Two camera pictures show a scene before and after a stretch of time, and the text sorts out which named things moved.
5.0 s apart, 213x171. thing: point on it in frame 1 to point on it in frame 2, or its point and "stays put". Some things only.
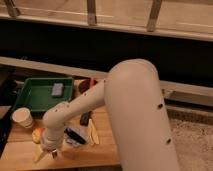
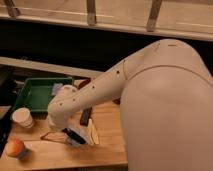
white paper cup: (23, 117) stays put
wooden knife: (92, 133) stays put
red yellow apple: (36, 134) to (15, 147)
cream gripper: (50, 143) to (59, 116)
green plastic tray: (35, 94) stays put
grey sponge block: (57, 89) stays put
